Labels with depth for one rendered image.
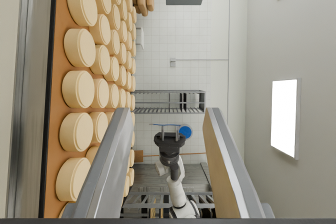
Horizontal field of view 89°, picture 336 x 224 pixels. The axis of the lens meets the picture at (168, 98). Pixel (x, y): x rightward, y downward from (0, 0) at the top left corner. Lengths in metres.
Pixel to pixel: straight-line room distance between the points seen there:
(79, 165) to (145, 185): 3.66
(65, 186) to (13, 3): 0.24
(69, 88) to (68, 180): 0.11
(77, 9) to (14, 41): 0.09
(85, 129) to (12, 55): 0.13
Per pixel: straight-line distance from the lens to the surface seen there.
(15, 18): 0.32
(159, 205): 1.77
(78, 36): 0.25
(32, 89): 0.29
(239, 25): 4.98
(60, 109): 0.24
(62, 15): 0.26
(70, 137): 0.23
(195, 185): 3.91
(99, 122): 0.29
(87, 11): 0.28
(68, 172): 0.25
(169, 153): 0.73
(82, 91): 0.24
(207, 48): 4.60
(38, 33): 0.30
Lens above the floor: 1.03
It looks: level
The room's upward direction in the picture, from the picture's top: 90 degrees clockwise
